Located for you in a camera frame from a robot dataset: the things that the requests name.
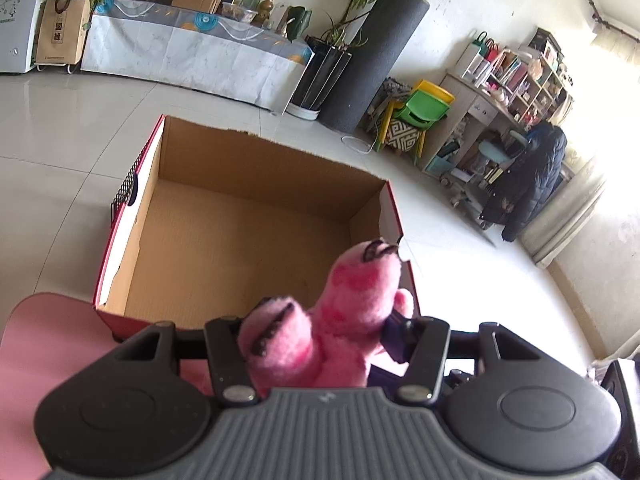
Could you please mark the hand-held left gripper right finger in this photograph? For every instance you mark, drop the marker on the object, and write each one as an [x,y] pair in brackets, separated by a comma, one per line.
[425,355]

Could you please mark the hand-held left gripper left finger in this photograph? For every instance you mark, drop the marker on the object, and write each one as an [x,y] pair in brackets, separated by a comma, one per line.
[225,357]

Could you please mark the pink plush toy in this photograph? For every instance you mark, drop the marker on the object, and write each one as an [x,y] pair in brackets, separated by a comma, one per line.
[345,305]

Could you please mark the large cardboard box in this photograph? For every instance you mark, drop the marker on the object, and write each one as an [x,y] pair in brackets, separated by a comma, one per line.
[225,220]

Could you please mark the light blue bin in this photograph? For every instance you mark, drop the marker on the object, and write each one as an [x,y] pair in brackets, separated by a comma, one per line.
[440,164]

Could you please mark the pink mat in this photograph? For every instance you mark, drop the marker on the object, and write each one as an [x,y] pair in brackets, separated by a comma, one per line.
[30,360]

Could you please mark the black speaker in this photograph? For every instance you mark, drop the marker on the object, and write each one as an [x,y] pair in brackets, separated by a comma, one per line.
[622,420]

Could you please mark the dark coat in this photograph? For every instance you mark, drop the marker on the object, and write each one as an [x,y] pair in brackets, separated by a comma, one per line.
[537,180]

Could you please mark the blue office chair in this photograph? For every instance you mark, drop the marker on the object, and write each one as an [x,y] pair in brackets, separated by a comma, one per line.
[495,152]

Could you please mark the patterned stool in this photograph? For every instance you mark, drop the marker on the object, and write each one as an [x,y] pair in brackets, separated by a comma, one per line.
[401,136]

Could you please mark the green plastic chair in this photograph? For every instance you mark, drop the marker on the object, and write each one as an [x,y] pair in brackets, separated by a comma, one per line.
[422,107]

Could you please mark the wooden desk with shelves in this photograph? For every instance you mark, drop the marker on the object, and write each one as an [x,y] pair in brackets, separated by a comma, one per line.
[492,102]

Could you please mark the stacked yellow green kids chairs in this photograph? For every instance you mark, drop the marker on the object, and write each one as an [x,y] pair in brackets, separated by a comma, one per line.
[435,90]

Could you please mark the black tall planter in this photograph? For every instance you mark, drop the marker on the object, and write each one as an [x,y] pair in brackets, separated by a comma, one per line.
[320,72]

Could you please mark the grey rolled mat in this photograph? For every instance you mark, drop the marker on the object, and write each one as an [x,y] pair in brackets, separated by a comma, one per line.
[380,55]

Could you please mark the table with patterned tablecloth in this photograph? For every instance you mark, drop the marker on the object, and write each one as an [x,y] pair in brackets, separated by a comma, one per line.
[190,55]

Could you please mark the broad leaf potted plant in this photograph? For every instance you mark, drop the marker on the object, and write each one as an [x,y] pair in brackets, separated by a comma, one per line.
[298,22]

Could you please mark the brown bottle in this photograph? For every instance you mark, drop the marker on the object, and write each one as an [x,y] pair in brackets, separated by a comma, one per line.
[266,7]

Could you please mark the red lidded jar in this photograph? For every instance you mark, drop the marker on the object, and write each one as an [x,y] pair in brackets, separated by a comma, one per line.
[251,1]

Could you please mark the brown carton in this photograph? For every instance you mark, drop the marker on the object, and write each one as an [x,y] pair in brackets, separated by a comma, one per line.
[60,35]

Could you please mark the black curtain rod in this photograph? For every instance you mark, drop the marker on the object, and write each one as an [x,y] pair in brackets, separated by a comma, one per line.
[597,15]

